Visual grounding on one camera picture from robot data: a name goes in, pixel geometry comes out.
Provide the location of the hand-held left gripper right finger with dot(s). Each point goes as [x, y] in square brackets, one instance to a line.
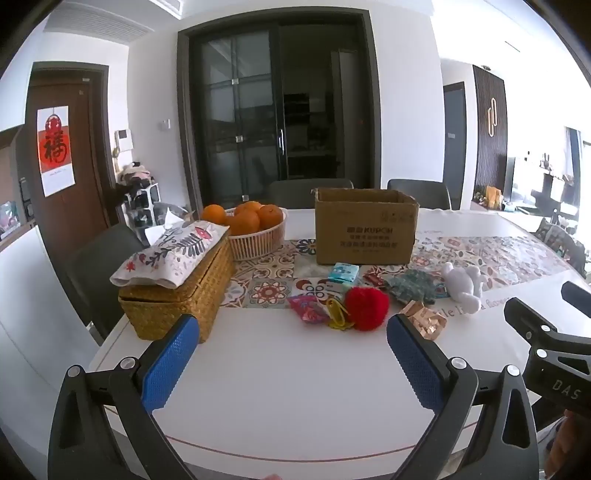
[415, 364]

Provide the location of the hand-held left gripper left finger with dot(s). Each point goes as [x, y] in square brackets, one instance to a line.
[168, 364]

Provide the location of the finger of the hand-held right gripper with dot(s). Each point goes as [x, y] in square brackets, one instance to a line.
[577, 295]
[526, 318]

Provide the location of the pink snack packet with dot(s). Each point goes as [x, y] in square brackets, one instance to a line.
[307, 310]

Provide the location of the brown cardboard box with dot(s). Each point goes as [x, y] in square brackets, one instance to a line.
[364, 240]

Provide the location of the person's right hand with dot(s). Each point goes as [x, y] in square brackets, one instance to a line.
[570, 445]

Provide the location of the rose gold foil packet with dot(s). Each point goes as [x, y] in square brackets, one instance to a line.
[422, 321]

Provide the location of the patterned chair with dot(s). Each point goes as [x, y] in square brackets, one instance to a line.
[561, 242]

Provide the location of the woven wicker tissue box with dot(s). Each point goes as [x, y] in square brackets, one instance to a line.
[184, 300]

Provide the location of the white plush toy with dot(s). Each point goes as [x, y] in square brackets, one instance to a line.
[464, 288]

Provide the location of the red fluffy pompom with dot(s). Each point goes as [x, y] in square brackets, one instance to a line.
[367, 309]

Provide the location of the green patterned cloth pouch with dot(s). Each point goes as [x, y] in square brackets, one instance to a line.
[411, 286]

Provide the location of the yellow keyring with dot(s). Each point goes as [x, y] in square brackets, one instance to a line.
[339, 318]

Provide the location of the dark grey chair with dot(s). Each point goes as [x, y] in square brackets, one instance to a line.
[295, 194]
[101, 277]
[429, 194]

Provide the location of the floral cloth box cover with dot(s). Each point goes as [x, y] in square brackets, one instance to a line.
[180, 249]

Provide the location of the teal snack packet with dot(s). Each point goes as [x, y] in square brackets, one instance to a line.
[344, 272]

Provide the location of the yellow bag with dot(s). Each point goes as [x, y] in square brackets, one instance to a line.
[491, 196]

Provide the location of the television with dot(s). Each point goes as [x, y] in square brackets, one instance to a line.
[509, 180]

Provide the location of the white tissue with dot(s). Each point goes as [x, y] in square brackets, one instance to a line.
[159, 228]

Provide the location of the patterned table runner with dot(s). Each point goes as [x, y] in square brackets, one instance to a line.
[277, 277]

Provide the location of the orange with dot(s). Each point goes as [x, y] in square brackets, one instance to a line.
[214, 214]
[249, 207]
[244, 224]
[270, 217]

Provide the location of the white shoe rack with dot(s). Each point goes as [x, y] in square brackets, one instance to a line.
[138, 207]

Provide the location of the dark interior door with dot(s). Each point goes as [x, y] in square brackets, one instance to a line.
[455, 147]

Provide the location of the pile of clothes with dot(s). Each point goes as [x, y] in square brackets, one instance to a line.
[134, 175]

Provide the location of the brown wooden door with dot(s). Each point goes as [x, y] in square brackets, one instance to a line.
[87, 184]

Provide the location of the dark glass sliding door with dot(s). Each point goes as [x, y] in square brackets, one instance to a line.
[240, 115]

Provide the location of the gold wall ornament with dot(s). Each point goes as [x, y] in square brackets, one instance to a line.
[487, 120]

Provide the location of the white wall intercom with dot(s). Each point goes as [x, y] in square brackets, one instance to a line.
[123, 141]

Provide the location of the red and white wall poster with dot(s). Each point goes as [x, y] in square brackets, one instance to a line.
[55, 147]

